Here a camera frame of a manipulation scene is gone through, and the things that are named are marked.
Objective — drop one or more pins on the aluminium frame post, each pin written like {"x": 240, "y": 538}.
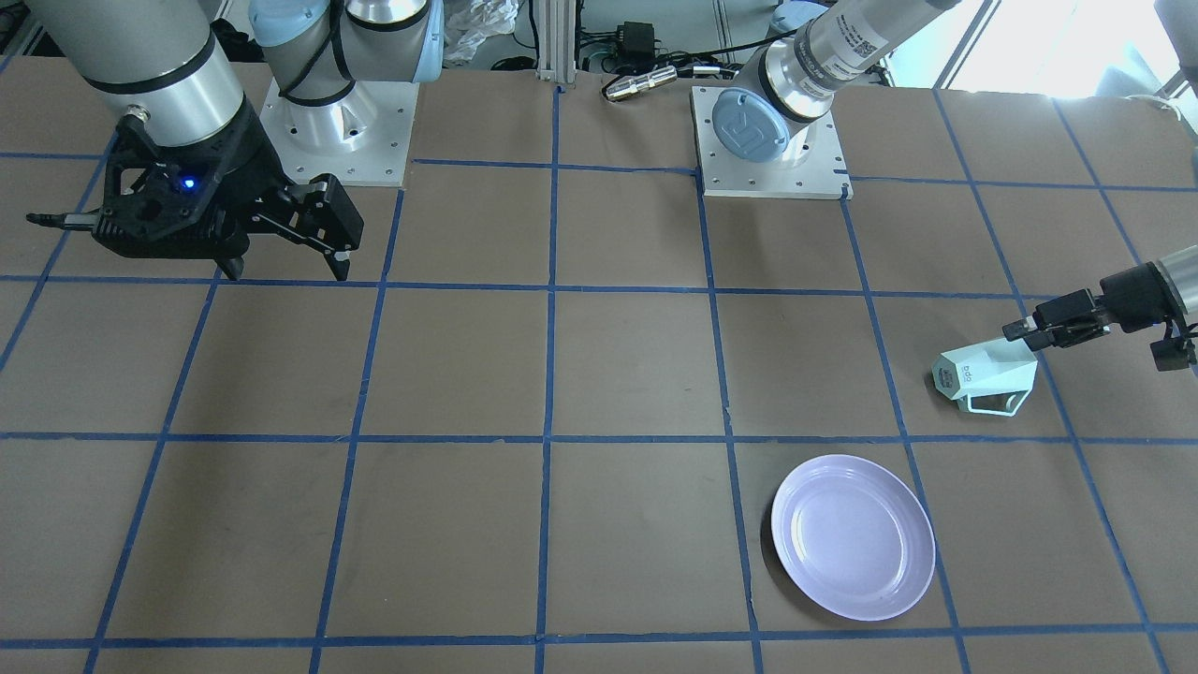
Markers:
{"x": 556, "y": 41}

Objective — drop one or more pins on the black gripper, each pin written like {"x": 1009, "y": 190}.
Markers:
{"x": 1134, "y": 291}

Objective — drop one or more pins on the black power adapter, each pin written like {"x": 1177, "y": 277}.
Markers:
{"x": 635, "y": 43}

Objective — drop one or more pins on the lilac plate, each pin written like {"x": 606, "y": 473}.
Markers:
{"x": 853, "y": 538}

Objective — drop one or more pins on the light blue faceted cup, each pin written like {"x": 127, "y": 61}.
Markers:
{"x": 991, "y": 378}

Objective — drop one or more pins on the black idle gripper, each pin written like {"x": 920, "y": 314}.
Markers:
{"x": 251, "y": 167}

